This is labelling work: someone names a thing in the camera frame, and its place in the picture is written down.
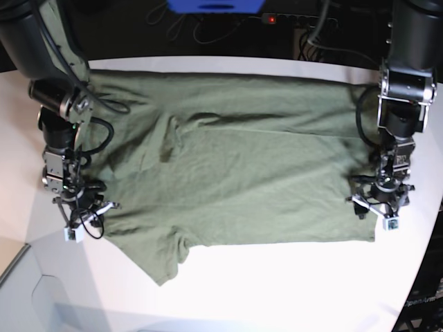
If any blue box at table back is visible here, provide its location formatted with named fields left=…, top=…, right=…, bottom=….
left=167, top=0, right=265, bottom=14

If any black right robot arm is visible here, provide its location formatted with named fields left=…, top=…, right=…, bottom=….
left=1, top=1, right=130, bottom=243

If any olive green t-shirt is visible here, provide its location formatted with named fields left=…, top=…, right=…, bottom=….
left=86, top=71, right=377, bottom=285

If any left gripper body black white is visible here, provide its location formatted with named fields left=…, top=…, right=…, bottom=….
left=346, top=176, right=415, bottom=231

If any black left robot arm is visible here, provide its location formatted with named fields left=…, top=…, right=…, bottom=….
left=348, top=1, right=442, bottom=230

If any black power strip red light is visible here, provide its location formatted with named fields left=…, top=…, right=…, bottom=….
left=260, top=12, right=320, bottom=28

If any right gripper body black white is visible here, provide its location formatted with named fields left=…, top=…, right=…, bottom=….
left=53, top=180, right=121, bottom=242

